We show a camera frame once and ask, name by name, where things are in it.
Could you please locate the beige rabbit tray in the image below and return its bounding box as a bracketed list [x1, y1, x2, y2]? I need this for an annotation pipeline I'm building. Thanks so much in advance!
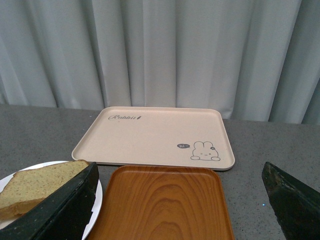
[71, 106, 235, 171]

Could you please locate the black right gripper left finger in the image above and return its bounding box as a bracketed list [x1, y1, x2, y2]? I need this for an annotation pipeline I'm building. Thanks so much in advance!
[0, 162, 99, 240]

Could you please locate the grey-white curtain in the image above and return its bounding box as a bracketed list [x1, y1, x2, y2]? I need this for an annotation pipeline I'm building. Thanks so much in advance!
[0, 0, 320, 125]

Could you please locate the bread slice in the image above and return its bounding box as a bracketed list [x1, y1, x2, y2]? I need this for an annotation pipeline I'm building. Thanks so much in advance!
[0, 160, 89, 220]

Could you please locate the brown wooden tray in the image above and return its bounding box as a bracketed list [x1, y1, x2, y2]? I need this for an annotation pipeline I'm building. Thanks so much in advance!
[88, 165, 234, 240]

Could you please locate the white round plate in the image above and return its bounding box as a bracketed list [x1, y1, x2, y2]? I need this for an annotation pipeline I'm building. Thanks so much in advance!
[0, 160, 103, 240]

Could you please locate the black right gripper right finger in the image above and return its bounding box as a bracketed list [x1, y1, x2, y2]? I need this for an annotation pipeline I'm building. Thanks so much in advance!
[261, 161, 320, 240]

